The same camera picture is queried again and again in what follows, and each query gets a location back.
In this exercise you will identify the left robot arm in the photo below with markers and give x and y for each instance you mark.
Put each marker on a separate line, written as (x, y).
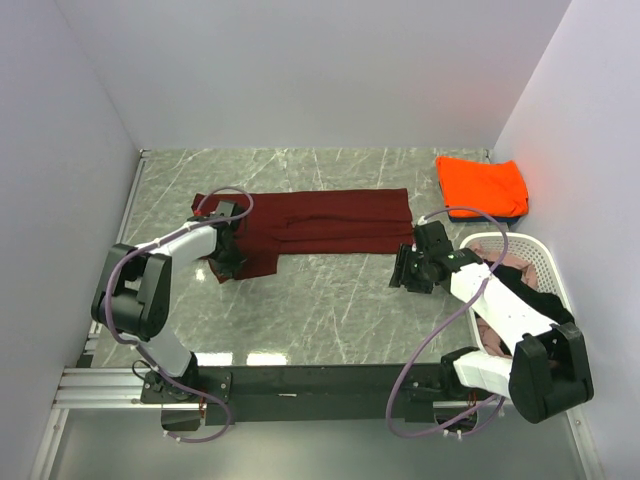
(132, 298)

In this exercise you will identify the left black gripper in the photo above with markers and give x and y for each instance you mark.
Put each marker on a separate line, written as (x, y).
(231, 266)

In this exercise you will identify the pink garment in basket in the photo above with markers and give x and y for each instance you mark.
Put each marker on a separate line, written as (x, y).
(526, 274)

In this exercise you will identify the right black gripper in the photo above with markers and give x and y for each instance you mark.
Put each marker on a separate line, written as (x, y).
(401, 274)

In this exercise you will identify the black garment in basket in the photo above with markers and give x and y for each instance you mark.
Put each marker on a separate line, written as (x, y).
(547, 304)

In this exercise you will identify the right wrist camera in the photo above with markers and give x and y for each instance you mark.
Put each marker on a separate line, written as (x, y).
(431, 239)

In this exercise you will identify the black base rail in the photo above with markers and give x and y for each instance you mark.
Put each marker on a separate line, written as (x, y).
(334, 392)

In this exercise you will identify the dark red t-shirt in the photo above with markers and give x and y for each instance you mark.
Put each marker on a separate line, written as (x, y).
(365, 221)

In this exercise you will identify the folded orange t-shirt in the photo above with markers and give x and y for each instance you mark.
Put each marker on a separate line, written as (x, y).
(496, 189)

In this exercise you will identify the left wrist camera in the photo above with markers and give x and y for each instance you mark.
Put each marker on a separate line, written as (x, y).
(228, 209)

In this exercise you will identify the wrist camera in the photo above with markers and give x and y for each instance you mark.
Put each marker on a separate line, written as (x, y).
(228, 209)
(431, 239)

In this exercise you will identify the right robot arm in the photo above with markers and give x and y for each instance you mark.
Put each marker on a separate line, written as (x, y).
(547, 369)

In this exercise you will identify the white plastic laundry basket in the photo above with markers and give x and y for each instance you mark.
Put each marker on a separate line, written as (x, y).
(537, 260)

